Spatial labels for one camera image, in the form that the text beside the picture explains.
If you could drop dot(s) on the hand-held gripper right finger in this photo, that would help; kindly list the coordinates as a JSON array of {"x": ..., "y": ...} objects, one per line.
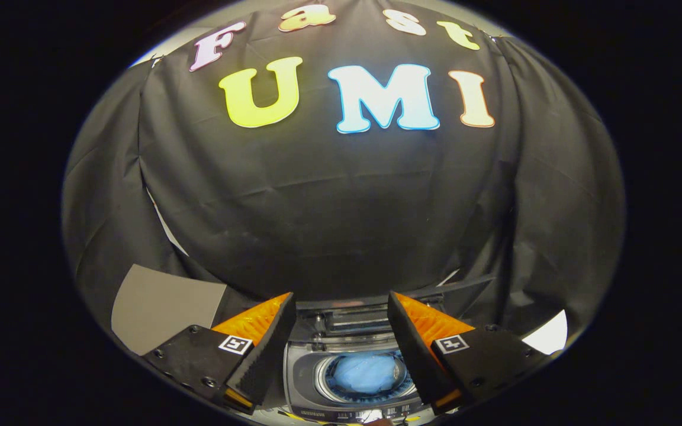
[{"x": 415, "y": 349}]

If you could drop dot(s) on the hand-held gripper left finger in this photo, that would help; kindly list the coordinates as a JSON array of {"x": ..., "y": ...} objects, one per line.
[{"x": 270, "y": 349}]

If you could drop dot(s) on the grey top-load washing machine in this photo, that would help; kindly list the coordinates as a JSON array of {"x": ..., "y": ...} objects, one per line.
[{"x": 302, "y": 378}]

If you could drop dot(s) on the light blue polo shirt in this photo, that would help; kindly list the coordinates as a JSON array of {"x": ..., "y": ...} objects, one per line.
[{"x": 367, "y": 374}]

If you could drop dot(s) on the dark washing machine lid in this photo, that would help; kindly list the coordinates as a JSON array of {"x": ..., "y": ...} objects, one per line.
[{"x": 353, "y": 319}]

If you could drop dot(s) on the grey cabinet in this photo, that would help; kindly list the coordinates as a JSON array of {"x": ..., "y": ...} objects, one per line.
[{"x": 163, "y": 307}]

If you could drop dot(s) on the white board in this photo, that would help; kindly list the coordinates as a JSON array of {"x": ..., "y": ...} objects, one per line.
[{"x": 549, "y": 337}]

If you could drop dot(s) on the black backdrop cloth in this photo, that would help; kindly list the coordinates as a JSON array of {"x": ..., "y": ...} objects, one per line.
[{"x": 329, "y": 207}]

